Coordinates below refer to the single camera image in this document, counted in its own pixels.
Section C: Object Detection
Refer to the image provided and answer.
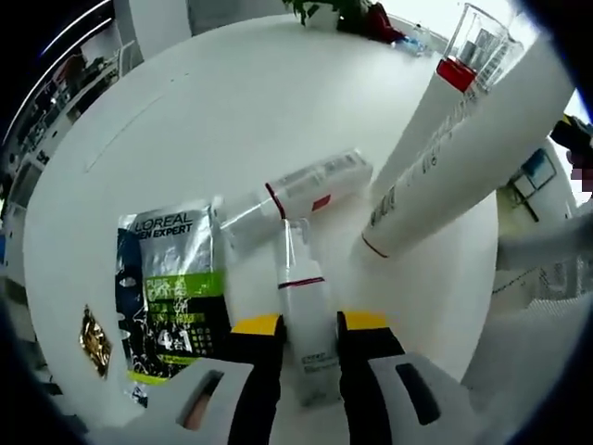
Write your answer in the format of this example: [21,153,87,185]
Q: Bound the blue crumpled item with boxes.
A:
[393,36,427,57]

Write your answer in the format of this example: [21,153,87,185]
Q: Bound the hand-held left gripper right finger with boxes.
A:
[335,309,478,445]

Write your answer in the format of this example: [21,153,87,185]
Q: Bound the white skincare tube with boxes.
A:
[360,8,578,259]

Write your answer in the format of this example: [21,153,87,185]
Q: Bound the small white skincare bottle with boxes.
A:
[276,217,344,404]
[221,147,374,237]

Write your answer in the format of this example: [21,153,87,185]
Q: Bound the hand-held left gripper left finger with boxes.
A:
[155,312,286,445]

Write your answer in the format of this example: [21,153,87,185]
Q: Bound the green black skincare packet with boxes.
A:
[114,199,228,387]

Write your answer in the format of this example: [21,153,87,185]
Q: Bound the gold foil skincare sachet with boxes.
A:
[79,303,115,380]

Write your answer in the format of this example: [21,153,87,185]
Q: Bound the green potted plant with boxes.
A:
[282,0,367,27]

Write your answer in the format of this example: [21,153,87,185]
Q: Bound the red bag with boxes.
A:
[337,2,404,43]

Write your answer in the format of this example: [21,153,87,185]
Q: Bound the person's left hand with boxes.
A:
[183,388,209,430]

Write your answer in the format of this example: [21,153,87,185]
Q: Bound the grey mesh chair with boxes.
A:
[498,217,593,302]

